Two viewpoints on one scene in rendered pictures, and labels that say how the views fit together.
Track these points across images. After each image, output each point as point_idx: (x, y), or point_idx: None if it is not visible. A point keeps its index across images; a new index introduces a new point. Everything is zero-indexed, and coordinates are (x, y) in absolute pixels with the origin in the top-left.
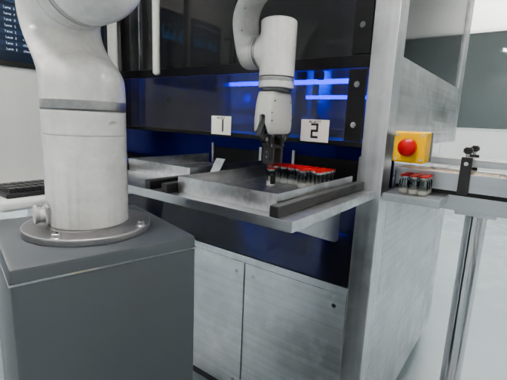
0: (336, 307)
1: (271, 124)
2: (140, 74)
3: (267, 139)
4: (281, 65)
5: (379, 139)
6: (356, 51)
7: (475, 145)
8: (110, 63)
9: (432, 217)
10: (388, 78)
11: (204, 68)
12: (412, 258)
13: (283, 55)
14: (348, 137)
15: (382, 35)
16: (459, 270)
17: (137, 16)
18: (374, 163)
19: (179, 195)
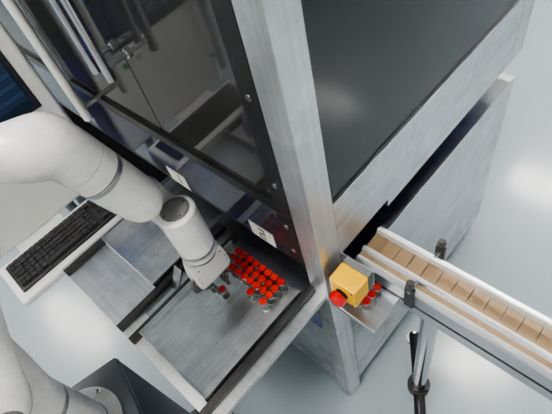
0: (318, 332)
1: (204, 284)
2: (73, 85)
3: (205, 289)
4: (190, 255)
5: (318, 272)
6: (277, 201)
7: (440, 243)
8: (39, 391)
9: (464, 170)
10: (312, 241)
11: (135, 121)
12: (418, 241)
13: (189, 249)
14: (292, 255)
15: (296, 208)
16: (420, 327)
17: (30, 22)
18: (319, 282)
19: (144, 351)
